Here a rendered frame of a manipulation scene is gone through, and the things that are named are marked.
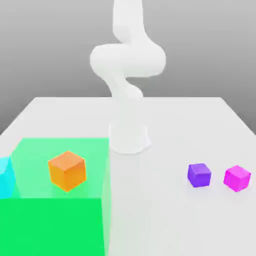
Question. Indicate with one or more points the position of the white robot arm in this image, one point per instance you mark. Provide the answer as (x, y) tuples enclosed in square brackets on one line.
[(128, 60)]

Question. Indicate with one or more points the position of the small orange cube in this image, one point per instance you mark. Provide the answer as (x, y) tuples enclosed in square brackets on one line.
[(67, 172)]

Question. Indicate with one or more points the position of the small purple cube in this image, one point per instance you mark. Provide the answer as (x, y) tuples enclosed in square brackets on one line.
[(199, 175)]

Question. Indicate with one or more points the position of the small magenta cube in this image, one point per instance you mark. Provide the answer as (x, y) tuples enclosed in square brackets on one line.
[(237, 178)]

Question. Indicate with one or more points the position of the small cyan cube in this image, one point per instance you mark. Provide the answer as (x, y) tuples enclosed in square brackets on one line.
[(5, 180)]

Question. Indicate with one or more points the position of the large green box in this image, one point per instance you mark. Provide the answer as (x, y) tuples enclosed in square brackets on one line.
[(50, 226)]

